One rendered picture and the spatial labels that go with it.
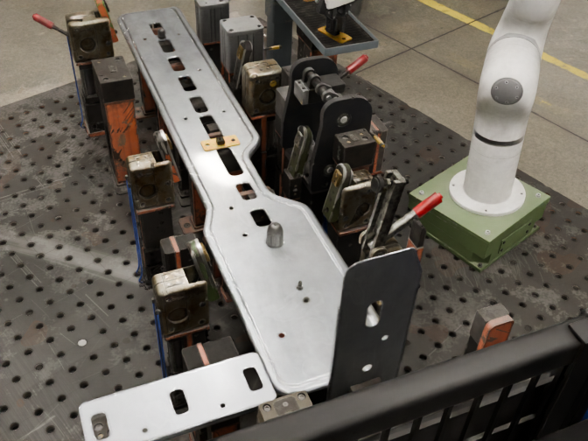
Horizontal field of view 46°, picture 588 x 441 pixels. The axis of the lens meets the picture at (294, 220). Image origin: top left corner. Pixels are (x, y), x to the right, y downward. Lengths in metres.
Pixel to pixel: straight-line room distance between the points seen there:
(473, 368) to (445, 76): 3.52
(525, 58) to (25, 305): 1.22
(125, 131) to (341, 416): 1.49
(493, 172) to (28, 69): 2.82
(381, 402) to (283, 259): 0.87
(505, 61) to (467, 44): 2.78
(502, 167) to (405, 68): 2.29
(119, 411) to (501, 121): 1.03
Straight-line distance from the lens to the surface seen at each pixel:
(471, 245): 1.77
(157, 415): 1.12
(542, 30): 1.66
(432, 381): 0.49
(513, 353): 0.52
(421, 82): 3.88
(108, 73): 1.82
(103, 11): 2.02
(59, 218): 1.92
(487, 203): 1.81
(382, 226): 1.22
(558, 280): 1.85
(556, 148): 3.59
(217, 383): 1.14
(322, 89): 1.45
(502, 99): 1.57
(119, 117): 1.85
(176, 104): 1.73
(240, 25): 1.84
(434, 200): 1.26
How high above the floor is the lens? 1.94
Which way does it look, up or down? 42 degrees down
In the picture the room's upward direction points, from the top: 3 degrees clockwise
